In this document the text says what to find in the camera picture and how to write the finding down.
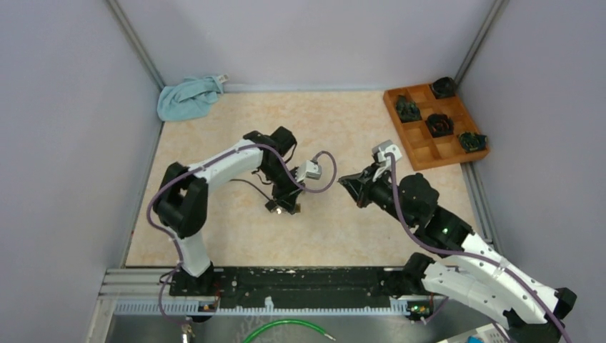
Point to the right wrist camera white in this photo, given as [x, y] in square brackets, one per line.
[385, 156]

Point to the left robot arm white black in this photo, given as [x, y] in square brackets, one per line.
[180, 206]

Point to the white basket corner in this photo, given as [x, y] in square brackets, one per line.
[486, 334]

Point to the dark rosette upper left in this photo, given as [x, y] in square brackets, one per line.
[407, 111]

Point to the dark rosette top corner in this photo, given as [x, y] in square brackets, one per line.
[443, 88]

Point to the wooden compartment tray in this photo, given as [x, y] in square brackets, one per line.
[422, 149]

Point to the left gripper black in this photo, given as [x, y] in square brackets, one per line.
[286, 196]

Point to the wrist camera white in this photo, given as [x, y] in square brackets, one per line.
[308, 170]
[385, 156]

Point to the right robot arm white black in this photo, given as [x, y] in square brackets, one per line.
[470, 271]

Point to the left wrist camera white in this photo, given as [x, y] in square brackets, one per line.
[308, 170]

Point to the black cable lock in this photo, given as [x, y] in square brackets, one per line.
[265, 199]

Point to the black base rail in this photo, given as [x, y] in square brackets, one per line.
[300, 288]

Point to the dark rosette right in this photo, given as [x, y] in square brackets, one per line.
[472, 142]

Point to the light blue cloth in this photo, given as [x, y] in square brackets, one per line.
[191, 99]

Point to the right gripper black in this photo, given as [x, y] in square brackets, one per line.
[361, 185]

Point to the dark rosette centre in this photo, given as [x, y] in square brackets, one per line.
[439, 125]

